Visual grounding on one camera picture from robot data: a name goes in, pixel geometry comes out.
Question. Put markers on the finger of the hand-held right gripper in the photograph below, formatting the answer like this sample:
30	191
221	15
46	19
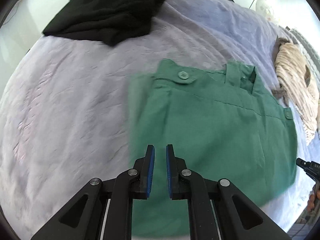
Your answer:
302	163

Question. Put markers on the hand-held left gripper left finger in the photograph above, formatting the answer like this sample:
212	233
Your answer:
150	167

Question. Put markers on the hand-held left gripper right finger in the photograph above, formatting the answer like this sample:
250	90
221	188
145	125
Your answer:
170	170

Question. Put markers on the green work jacket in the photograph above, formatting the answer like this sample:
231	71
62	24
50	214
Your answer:
212	130

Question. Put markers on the person's right hand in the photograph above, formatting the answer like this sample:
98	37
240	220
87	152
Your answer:
313	197

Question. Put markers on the cream striped fleece robe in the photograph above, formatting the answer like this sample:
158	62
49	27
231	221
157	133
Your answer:
292	80

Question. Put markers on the lavender bed sheet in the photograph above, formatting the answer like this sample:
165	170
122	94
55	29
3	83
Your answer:
75	105

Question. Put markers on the white tufted headboard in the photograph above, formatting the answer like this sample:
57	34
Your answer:
305	45

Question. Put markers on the white patterned pillow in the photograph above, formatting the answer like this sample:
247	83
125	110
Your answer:
265	7

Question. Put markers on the black folded garment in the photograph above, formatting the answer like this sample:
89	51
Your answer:
105	12

